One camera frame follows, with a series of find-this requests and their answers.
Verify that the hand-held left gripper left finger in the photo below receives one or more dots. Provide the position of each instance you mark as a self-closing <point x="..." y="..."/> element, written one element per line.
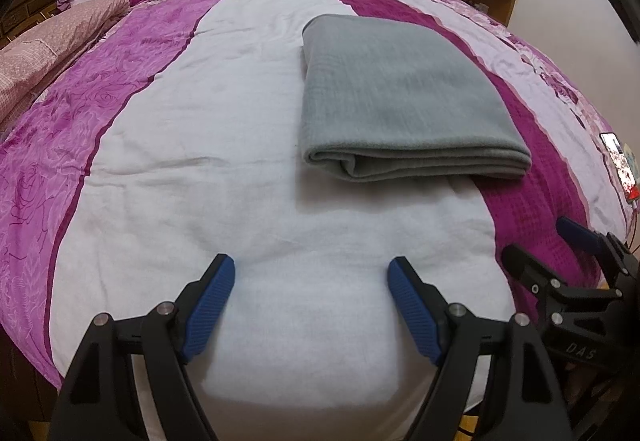
<point x="210" y="306"/>

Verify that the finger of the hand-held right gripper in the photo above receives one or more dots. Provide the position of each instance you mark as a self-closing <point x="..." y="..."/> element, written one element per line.
<point x="525" y="268"/>
<point x="580" y="236"/>

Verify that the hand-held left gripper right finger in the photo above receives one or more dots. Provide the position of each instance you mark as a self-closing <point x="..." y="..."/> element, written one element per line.
<point x="415" y="306"/>

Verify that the smartphone with lit screen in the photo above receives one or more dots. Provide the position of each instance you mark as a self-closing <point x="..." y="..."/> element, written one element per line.
<point x="622" y="168"/>

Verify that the purple white striped blanket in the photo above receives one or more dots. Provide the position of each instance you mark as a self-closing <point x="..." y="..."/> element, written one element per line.
<point x="225" y="221"/>

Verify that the pink pillow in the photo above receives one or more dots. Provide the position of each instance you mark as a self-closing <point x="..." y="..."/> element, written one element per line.
<point x="45" y="51"/>

